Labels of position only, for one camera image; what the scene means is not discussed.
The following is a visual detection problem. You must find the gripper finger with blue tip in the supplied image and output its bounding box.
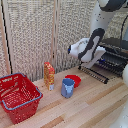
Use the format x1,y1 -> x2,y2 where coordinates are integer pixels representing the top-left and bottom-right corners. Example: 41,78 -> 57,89
67,46 -> 72,55

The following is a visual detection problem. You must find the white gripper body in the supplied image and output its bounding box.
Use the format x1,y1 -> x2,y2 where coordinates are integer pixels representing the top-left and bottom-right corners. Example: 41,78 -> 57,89
69,37 -> 107,65

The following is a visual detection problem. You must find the black wire oven tray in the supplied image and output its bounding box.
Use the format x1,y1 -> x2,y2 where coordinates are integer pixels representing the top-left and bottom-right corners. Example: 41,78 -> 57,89
77,62 -> 110,85

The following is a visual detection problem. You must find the black toaster oven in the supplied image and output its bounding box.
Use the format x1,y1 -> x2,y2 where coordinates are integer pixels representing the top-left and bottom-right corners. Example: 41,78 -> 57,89
98,36 -> 128,78

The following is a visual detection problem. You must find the red bowl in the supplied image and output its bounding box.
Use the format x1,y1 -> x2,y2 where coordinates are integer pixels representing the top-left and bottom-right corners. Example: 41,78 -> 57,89
64,74 -> 82,89

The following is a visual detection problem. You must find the orange carton box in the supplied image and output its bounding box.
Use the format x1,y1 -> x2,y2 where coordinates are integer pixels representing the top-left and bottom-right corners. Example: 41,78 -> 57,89
43,61 -> 56,92

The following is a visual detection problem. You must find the blue mug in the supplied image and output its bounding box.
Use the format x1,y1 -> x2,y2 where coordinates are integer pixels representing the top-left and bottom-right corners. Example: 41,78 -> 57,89
60,77 -> 76,99

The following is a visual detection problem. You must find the red plastic shopping basket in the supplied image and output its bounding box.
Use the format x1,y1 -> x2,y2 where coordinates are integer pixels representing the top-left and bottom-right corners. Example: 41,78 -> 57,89
0,72 -> 44,125

